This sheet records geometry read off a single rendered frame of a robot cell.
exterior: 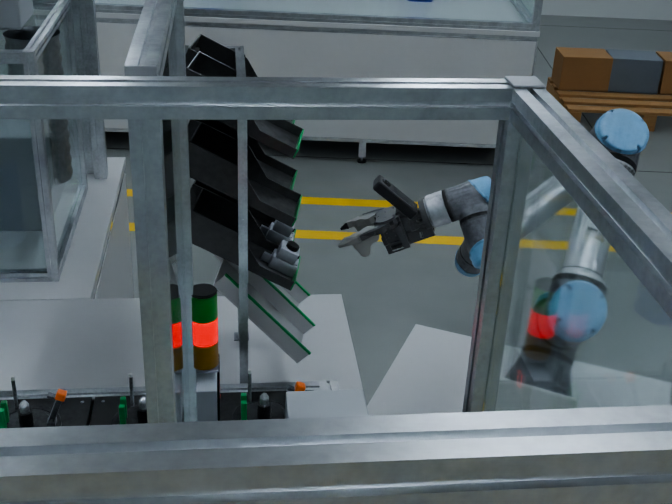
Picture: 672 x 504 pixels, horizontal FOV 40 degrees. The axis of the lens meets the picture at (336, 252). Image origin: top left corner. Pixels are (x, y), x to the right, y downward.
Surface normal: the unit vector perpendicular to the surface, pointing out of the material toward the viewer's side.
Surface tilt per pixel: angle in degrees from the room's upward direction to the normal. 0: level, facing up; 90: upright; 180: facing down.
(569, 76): 90
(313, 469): 90
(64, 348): 0
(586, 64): 90
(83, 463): 0
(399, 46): 90
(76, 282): 0
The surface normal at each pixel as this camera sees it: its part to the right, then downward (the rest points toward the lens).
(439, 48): -0.02, 0.46
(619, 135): 0.07, -0.40
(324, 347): 0.04, -0.89
